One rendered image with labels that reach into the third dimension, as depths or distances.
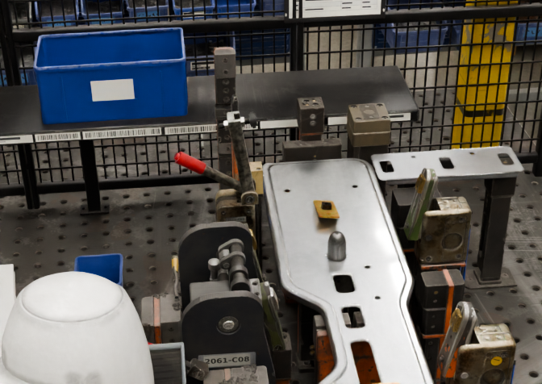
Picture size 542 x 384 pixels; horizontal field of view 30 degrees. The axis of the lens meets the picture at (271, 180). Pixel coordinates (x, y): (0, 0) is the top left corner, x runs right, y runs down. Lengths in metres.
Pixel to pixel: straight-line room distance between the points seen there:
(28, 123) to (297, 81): 0.59
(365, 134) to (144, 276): 0.57
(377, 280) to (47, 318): 1.07
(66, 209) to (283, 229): 0.79
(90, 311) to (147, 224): 1.69
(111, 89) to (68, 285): 1.40
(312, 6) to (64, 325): 1.64
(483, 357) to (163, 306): 0.48
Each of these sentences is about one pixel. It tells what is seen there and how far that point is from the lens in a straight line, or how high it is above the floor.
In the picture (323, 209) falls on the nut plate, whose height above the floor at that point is 1.02.
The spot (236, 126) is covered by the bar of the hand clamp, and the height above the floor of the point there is 1.21.
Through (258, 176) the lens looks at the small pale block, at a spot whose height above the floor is 1.05.
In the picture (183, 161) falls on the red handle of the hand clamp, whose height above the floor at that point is 1.14.
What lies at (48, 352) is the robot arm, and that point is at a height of 1.59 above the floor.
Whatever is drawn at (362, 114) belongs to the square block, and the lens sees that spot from 2.06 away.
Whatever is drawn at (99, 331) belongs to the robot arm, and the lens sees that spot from 0.69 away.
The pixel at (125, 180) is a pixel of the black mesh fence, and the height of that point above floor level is 0.76.
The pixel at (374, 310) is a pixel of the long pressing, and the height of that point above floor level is 1.00.
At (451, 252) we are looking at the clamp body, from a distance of 1.85.
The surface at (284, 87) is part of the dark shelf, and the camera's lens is 2.23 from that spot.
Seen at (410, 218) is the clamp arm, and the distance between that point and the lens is 1.82.
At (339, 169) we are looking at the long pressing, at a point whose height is 1.00.
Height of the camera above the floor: 2.04
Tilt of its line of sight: 32 degrees down
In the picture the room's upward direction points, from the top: 1 degrees counter-clockwise
